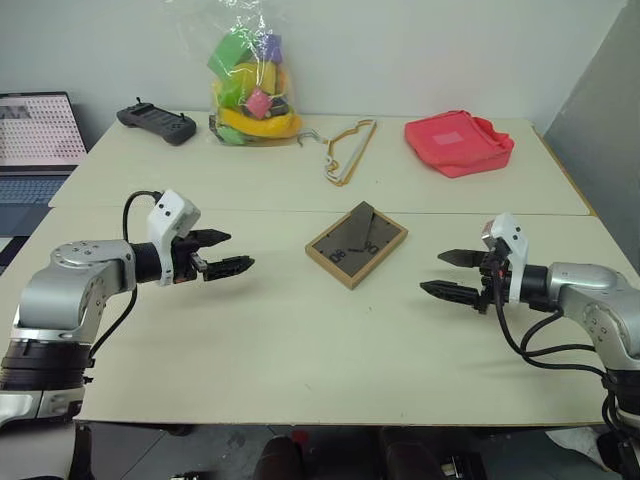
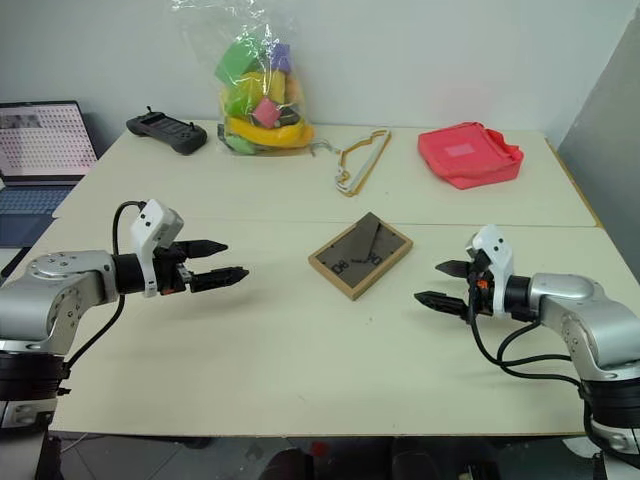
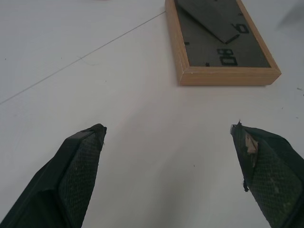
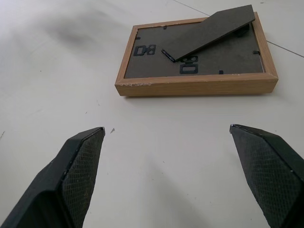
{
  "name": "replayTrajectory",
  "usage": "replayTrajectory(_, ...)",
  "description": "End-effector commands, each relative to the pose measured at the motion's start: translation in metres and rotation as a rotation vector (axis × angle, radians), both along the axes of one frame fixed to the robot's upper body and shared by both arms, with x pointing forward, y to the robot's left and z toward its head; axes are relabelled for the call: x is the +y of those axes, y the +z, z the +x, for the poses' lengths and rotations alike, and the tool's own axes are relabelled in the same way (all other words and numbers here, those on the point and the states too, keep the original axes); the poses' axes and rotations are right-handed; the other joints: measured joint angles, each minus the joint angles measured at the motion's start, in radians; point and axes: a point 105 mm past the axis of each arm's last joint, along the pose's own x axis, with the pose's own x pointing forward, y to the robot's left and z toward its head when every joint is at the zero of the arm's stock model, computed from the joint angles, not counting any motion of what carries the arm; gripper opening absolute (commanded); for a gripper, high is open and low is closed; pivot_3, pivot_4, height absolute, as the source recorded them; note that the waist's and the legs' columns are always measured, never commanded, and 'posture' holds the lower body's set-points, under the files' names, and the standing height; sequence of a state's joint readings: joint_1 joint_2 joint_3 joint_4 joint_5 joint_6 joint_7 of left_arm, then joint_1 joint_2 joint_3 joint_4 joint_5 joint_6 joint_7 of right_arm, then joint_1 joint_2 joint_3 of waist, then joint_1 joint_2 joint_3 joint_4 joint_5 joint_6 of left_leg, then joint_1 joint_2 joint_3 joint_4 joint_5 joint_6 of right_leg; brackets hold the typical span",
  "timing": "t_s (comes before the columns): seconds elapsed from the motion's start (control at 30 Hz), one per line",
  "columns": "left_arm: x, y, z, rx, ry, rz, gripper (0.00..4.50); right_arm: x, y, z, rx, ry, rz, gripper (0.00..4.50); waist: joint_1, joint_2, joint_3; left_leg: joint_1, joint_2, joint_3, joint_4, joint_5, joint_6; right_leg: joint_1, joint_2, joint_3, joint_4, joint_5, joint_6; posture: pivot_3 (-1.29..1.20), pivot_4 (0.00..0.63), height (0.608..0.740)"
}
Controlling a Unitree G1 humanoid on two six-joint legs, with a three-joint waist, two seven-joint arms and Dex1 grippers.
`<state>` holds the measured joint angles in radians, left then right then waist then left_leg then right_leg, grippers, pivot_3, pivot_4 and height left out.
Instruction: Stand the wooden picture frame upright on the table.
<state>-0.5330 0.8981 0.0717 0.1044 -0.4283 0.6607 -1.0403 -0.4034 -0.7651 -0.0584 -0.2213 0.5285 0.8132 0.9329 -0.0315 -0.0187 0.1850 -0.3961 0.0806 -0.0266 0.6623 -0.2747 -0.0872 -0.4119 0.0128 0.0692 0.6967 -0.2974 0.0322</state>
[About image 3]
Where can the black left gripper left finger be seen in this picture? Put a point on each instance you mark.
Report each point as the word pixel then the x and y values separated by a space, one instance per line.
pixel 59 185

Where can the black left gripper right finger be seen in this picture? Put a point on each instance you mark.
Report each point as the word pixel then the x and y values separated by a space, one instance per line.
pixel 273 180

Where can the wooden framed grey clock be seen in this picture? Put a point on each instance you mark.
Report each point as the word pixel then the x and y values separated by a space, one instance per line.
pixel 221 45

